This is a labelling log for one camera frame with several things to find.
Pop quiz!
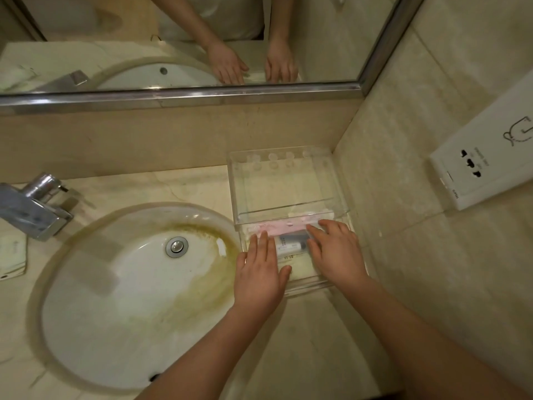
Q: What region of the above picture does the person's right hand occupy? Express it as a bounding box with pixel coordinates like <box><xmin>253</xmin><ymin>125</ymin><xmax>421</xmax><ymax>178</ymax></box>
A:
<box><xmin>306</xmin><ymin>219</ymin><xmax>371</xmax><ymax>290</ymax></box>

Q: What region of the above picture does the person's left hand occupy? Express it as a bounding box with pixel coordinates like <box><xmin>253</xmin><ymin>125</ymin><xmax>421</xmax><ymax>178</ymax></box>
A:
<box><xmin>233</xmin><ymin>231</ymin><xmax>292</xmax><ymax>315</ymax></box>

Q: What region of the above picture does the person's right forearm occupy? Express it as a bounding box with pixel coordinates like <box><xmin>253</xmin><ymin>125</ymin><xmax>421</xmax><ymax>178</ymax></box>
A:
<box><xmin>333</xmin><ymin>274</ymin><xmax>531</xmax><ymax>400</ymax></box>

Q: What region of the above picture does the person's left forearm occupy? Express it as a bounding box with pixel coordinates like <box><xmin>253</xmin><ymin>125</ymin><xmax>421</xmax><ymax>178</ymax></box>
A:
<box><xmin>135</xmin><ymin>302</ymin><xmax>280</xmax><ymax>400</ymax></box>

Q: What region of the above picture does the clear acrylic drawer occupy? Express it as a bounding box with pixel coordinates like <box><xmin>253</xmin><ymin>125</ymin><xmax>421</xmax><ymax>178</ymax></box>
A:
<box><xmin>239</xmin><ymin>220</ymin><xmax>369</xmax><ymax>299</ymax></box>

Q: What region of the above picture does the small dark toiletry tube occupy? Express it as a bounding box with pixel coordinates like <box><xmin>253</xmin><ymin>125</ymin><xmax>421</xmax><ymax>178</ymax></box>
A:
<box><xmin>279</xmin><ymin>231</ymin><xmax>311</xmax><ymax>245</ymax></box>

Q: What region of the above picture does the small white toiletry bottle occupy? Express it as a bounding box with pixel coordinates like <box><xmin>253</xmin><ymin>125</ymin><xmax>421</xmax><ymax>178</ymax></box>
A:
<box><xmin>275</xmin><ymin>241</ymin><xmax>309</xmax><ymax>261</ymax></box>

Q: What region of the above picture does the pink flat packet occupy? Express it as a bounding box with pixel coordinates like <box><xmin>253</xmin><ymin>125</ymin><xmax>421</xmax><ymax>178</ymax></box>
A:
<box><xmin>249</xmin><ymin>221</ymin><xmax>322</xmax><ymax>239</ymax></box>

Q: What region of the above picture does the clear acrylic organizer box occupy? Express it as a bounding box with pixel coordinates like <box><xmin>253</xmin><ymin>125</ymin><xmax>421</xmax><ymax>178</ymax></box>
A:
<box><xmin>227</xmin><ymin>146</ymin><xmax>351</xmax><ymax>228</ymax></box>

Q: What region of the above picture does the chrome sink drain plug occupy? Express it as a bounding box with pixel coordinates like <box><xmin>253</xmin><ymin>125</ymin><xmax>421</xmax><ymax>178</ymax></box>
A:
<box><xmin>166</xmin><ymin>236</ymin><xmax>189</xmax><ymax>259</ymax></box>

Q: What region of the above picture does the white oval sink basin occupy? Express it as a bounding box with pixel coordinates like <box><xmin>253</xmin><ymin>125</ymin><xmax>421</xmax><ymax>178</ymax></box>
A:
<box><xmin>27</xmin><ymin>202</ymin><xmax>247</xmax><ymax>393</ymax></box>

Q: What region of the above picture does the chrome square faucet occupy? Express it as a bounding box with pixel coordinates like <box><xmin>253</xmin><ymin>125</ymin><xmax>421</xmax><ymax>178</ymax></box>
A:
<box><xmin>0</xmin><ymin>172</ymin><xmax>81</xmax><ymax>242</ymax></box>

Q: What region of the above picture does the white wall socket panel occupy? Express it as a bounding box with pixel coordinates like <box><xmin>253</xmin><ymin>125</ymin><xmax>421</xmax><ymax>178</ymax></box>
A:
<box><xmin>429</xmin><ymin>81</ymin><xmax>533</xmax><ymax>212</ymax></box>

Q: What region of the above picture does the wall mirror with metal frame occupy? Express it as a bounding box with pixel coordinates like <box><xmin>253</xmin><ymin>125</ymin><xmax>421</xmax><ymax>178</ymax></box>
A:
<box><xmin>0</xmin><ymin>0</ymin><xmax>428</xmax><ymax>117</ymax></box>

